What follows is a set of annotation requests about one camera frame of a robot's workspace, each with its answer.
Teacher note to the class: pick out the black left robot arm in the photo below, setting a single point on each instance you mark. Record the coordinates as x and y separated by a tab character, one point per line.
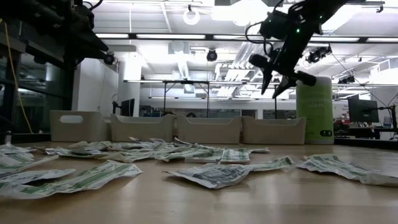
18	12

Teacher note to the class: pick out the person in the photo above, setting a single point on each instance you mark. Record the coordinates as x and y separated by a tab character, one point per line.
190	114

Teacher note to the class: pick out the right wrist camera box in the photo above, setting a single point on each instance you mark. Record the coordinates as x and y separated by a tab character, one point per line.
273	25

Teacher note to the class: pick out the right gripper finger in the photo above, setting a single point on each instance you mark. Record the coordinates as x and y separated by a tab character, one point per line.
284	85
267	79

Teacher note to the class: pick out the black bar with light strips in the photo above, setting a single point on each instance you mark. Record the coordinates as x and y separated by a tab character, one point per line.
211	37

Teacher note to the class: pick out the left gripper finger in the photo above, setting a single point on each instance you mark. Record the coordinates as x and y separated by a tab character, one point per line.
93	46

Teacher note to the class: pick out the green disinfectant wipes canister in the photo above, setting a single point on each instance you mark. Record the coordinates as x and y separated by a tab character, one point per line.
314	118

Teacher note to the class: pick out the dark office desk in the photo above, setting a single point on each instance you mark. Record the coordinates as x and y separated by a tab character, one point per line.
363	132

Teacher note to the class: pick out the black workstation frame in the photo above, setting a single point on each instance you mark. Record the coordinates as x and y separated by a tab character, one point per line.
186	82

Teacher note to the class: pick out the black computer monitor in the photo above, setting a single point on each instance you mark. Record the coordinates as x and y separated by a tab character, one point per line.
362	110
129	107

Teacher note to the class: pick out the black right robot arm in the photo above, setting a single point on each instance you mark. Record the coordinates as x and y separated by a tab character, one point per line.
317	9

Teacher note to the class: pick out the black ceiling camera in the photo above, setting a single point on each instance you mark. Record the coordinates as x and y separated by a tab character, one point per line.
109	59
211	55
346	80
317	55

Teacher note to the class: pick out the light grey plastic bin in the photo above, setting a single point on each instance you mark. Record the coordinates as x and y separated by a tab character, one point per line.
141	129
272	130
208	130
87	127

